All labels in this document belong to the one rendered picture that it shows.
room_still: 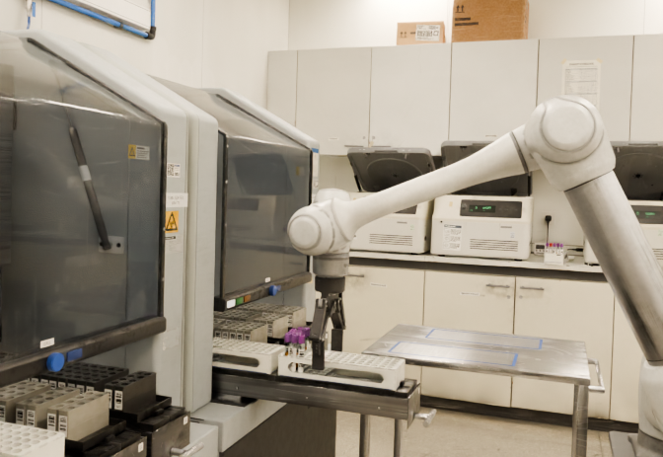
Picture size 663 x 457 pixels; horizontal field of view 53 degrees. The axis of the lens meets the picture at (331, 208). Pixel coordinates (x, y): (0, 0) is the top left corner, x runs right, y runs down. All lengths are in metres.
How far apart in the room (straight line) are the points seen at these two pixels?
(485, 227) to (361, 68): 1.32
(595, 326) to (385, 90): 1.88
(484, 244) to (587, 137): 2.60
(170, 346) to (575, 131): 0.95
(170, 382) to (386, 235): 2.59
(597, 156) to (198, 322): 0.95
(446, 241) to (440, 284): 0.25
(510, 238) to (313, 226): 2.56
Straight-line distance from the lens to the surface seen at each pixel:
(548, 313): 3.87
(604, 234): 1.37
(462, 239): 3.87
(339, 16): 4.85
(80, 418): 1.29
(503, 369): 1.83
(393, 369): 1.57
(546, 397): 3.97
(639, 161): 4.11
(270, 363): 1.67
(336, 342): 1.72
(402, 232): 3.92
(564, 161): 1.32
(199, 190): 1.57
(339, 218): 1.41
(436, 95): 4.21
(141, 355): 1.50
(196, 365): 1.64
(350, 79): 4.37
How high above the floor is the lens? 1.27
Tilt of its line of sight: 2 degrees down
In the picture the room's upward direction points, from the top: 2 degrees clockwise
